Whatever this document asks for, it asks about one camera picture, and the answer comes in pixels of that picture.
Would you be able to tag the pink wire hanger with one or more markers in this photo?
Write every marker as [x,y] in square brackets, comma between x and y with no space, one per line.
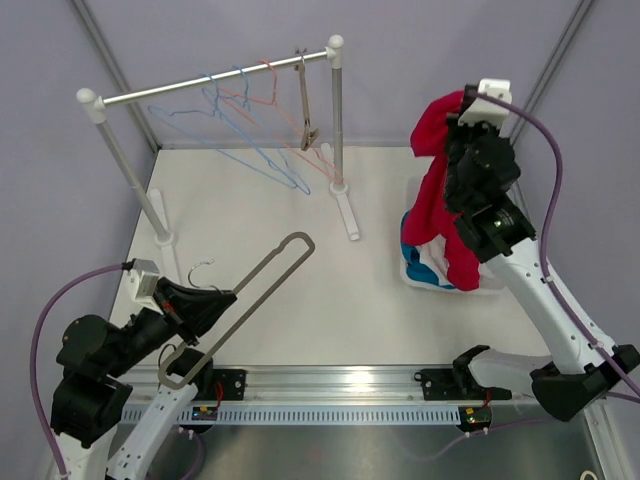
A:
[242,103]

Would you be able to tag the white plastic basket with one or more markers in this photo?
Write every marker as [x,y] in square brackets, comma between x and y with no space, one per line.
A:
[488,285]

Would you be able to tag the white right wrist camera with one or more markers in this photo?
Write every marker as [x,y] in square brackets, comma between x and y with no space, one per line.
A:
[475,110]

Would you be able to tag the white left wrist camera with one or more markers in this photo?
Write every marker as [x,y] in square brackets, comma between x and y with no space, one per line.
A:
[141,280]

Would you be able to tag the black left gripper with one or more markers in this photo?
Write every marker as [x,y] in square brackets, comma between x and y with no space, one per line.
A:
[203,306]

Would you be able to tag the wooden clip hanger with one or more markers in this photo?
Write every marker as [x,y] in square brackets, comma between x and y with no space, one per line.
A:
[309,135]

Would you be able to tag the white t shirt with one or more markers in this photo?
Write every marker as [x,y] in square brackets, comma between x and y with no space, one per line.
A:
[432,256]

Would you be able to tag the blue t shirt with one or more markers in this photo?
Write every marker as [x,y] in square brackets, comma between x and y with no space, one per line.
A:
[417,275]

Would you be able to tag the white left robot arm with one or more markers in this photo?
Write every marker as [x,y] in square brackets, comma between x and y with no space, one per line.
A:
[89,401]

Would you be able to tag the white slotted cable duct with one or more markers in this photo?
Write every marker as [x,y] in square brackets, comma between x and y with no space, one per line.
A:
[236,415]

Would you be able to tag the magenta t shirt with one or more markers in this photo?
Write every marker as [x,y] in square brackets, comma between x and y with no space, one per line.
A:
[428,217]

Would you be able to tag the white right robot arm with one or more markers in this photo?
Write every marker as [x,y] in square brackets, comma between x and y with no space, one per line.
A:
[583,363]

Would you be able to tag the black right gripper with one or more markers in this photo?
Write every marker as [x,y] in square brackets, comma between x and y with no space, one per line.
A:
[469,128]

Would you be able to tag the clothes rack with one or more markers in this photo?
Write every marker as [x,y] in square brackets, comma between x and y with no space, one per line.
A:
[152,203]

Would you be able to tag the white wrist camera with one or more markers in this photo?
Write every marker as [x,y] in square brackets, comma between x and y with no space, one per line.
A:
[141,280]
[475,110]

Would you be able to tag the aluminium mounting rail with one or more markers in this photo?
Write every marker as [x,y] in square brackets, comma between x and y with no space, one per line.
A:
[352,385]

